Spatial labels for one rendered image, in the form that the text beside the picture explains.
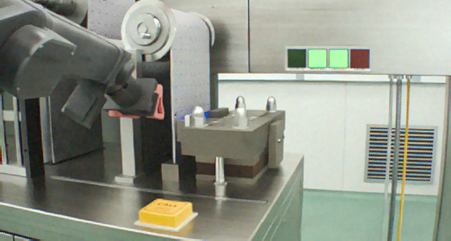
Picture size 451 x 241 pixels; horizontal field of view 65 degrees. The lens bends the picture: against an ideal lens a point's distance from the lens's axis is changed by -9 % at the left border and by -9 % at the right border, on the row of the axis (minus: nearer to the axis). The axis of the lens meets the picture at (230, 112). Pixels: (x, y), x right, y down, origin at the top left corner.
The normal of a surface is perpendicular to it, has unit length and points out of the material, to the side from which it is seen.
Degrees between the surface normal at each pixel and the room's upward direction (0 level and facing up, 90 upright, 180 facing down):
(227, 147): 90
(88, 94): 78
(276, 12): 90
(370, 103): 90
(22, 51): 72
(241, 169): 90
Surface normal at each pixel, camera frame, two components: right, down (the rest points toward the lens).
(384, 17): -0.30, 0.11
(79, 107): 0.22, -0.11
